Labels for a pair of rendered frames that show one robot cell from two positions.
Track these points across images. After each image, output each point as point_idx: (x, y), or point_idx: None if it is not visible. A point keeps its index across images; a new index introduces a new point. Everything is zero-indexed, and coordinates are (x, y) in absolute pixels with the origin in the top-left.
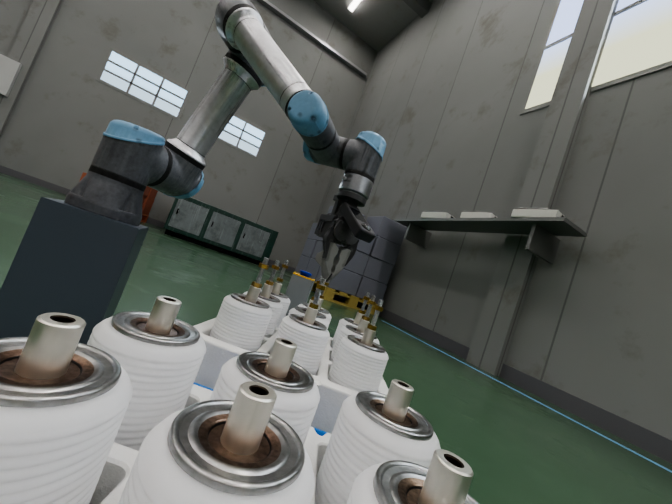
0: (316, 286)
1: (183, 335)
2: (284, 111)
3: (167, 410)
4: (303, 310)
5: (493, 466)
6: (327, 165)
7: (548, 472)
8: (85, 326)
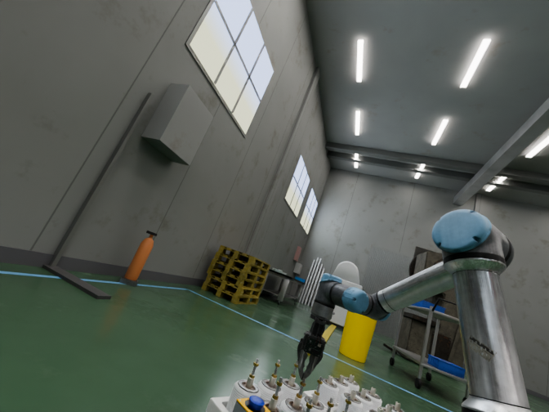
0: (322, 383)
1: (372, 411)
2: (390, 312)
3: None
4: (298, 409)
5: (147, 382)
6: (342, 307)
7: (110, 356)
8: None
